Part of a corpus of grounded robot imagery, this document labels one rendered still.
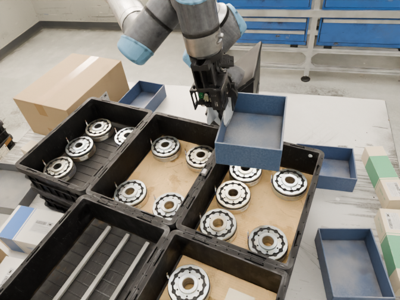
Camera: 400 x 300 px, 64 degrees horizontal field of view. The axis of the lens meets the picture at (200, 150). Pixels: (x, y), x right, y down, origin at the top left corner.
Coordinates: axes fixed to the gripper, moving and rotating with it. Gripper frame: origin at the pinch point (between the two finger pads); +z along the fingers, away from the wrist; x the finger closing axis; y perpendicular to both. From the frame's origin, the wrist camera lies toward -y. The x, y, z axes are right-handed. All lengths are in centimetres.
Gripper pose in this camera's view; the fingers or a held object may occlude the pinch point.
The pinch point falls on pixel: (223, 119)
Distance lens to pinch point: 80.8
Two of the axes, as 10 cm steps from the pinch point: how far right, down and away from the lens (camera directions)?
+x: 9.4, 0.5, -3.5
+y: -2.8, 7.0, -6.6
